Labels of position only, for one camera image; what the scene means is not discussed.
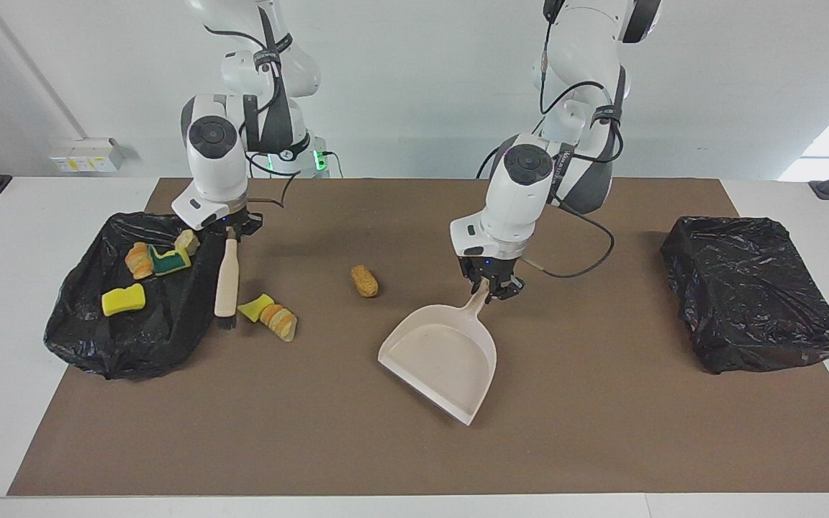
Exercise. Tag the beige plastic dustpan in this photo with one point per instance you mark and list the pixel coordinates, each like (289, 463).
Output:
(443, 352)

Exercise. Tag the black bag lined bin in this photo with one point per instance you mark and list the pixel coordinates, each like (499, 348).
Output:
(745, 302)
(98, 345)

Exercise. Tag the white wall socket box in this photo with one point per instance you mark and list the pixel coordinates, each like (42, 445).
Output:
(87, 157)

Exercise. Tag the brown bread roll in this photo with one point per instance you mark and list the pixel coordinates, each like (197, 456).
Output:
(364, 281)

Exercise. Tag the pale croissant piece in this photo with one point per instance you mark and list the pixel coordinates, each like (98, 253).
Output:
(188, 242)

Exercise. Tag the brown table mat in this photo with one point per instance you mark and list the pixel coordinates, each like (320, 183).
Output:
(601, 432)

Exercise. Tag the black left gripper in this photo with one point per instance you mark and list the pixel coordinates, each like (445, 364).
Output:
(488, 266)

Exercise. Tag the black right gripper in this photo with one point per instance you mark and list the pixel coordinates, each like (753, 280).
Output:
(243, 219)

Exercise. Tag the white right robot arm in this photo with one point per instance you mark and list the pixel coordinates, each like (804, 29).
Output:
(213, 173)

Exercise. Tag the beige hand brush black bristles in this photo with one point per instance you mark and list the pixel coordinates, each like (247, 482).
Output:
(227, 280)

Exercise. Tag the notched yellow sponge piece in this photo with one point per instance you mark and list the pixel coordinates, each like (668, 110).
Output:
(170, 265)

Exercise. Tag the orange striped croissant piece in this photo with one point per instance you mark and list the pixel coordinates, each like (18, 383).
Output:
(139, 262)
(281, 324)

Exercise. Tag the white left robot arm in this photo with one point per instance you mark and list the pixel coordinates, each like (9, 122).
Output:
(515, 201)

